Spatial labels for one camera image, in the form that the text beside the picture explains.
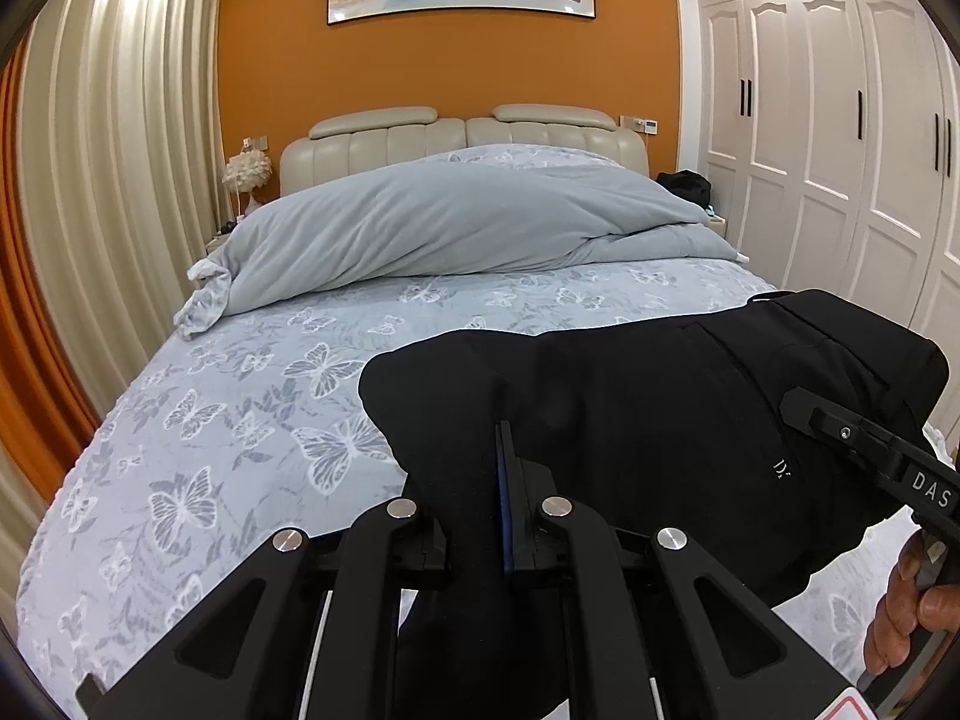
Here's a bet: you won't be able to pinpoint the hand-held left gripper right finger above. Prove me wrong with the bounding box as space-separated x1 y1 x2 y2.
495 420 833 720

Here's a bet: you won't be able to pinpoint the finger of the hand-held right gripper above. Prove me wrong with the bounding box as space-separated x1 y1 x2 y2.
780 386 901 479

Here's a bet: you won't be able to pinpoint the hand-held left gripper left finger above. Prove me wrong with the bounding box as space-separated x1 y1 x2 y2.
75 496 451 720

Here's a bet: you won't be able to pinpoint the black pants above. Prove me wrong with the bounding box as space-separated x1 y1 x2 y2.
358 291 947 720

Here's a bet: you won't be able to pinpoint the person's right hand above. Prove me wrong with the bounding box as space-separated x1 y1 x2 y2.
862 535 960 681

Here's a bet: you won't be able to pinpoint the bed with butterfly sheet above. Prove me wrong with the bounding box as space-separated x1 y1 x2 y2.
15 244 960 720

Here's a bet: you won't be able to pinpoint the grey duvet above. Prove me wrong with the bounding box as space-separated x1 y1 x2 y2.
174 144 751 337

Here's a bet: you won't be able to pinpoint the black bag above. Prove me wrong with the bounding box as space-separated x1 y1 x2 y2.
656 170 713 209

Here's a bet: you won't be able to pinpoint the white panelled wardrobe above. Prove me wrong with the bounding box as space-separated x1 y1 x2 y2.
690 0 960 361

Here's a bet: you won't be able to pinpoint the cream curtain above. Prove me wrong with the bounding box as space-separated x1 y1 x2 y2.
0 420 80 533
15 0 226 421

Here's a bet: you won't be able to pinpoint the white flower table lamp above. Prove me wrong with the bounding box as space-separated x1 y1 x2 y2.
223 146 271 220

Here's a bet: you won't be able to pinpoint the orange curtain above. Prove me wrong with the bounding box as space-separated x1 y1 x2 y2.
0 52 102 507

